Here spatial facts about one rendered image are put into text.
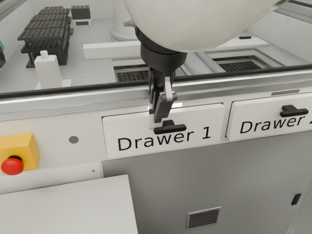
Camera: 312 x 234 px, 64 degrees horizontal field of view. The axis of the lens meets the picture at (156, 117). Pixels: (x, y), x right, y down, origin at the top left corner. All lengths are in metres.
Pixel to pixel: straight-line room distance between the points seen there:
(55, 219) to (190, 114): 0.37
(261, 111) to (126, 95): 0.34
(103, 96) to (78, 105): 0.06
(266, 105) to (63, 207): 0.54
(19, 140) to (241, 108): 0.50
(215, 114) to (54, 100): 0.36
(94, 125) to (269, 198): 0.68
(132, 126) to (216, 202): 0.45
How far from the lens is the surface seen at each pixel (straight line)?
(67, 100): 0.55
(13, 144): 0.59
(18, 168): 0.58
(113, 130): 0.57
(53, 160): 0.65
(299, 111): 0.70
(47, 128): 0.60
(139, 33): 0.37
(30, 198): 0.67
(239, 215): 1.02
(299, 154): 0.92
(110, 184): 0.65
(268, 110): 0.70
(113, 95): 0.54
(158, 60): 0.38
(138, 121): 0.57
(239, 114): 0.65
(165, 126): 0.56
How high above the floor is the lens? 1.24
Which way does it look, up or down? 33 degrees down
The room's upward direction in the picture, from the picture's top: straight up
